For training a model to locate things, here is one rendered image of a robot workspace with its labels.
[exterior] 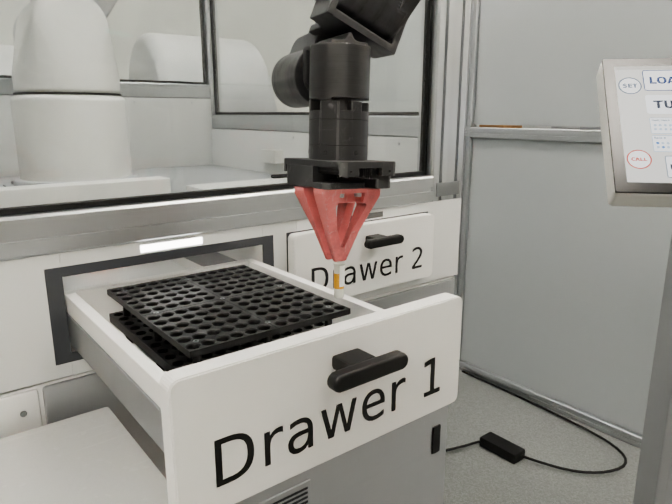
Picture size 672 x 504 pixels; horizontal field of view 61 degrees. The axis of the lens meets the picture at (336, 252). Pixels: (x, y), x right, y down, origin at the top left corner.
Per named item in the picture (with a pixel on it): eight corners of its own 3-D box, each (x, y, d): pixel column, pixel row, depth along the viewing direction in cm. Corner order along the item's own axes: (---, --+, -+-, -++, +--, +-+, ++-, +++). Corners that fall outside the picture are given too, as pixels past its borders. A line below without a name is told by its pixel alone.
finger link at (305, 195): (333, 272, 52) (335, 168, 50) (291, 258, 57) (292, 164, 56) (389, 264, 56) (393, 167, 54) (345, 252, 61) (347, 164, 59)
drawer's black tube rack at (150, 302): (350, 366, 60) (350, 307, 58) (193, 420, 49) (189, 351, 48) (245, 310, 77) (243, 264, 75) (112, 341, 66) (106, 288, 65)
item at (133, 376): (433, 385, 56) (435, 327, 55) (189, 488, 41) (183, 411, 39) (236, 289, 87) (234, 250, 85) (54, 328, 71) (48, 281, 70)
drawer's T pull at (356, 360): (409, 368, 45) (410, 352, 45) (335, 396, 41) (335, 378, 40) (378, 353, 48) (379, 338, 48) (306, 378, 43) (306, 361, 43)
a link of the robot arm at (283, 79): (343, -52, 50) (415, 0, 54) (287, -21, 60) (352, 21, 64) (295, 76, 50) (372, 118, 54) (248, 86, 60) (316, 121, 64)
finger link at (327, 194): (324, 269, 53) (325, 167, 51) (284, 256, 58) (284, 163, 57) (380, 261, 57) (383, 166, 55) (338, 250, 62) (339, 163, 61)
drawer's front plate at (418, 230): (432, 275, 100) (435, 213, 97) (295, 310, 82) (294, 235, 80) (425, 273, 101) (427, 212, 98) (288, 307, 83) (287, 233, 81)
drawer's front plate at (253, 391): (457, 401, 56) (463, 295, 54) (179, 530, 39) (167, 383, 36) (444, 394, 58) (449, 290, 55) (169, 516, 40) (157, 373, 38)
